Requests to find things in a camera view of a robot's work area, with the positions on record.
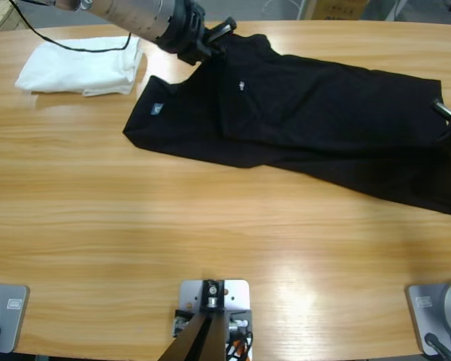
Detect black polo shirt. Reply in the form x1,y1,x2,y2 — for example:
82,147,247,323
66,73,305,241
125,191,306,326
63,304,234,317
123,32,451,217

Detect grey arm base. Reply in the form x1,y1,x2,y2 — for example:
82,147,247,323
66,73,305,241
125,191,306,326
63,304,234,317
404,278,451,356
0,284,30,354

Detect white folded garment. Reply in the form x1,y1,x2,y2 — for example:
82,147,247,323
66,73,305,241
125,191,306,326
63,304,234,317
14,35,146,98

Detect grey metal leg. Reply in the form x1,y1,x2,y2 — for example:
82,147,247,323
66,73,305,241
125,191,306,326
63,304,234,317
383,0,409,22

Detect brown cardboard box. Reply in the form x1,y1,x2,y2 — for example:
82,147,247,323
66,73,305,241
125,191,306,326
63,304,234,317
307,0,369,20

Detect wooden pallet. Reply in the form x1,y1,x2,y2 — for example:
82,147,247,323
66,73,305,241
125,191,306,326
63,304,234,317
0,0,35,33

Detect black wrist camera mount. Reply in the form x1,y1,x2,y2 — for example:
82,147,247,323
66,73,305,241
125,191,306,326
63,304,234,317
431,98,451,120
205,17,238,43

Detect white wire frame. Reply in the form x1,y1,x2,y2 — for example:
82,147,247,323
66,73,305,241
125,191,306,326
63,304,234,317
262,0,305,20

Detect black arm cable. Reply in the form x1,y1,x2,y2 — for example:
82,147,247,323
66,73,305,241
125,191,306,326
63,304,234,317
9,0,133,53

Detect white mount block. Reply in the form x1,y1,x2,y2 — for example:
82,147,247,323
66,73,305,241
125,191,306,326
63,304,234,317
172,278,253,361

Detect dark camera post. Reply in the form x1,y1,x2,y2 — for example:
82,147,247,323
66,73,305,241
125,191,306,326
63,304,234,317
159,280,226,361

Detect orange black cable bundle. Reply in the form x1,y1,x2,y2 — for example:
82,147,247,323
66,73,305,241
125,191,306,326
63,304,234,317
225,330,253,361

